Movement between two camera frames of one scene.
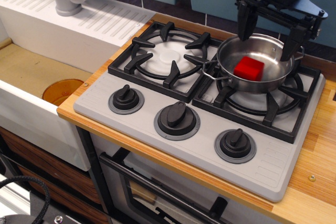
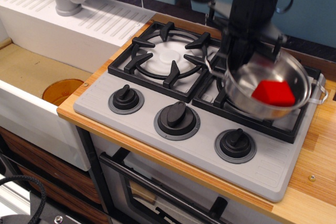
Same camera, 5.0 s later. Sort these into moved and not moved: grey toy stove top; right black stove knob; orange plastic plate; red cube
Moved: red cube
Not moved: right black stove knob; orange plastic plate; grey toy stove top
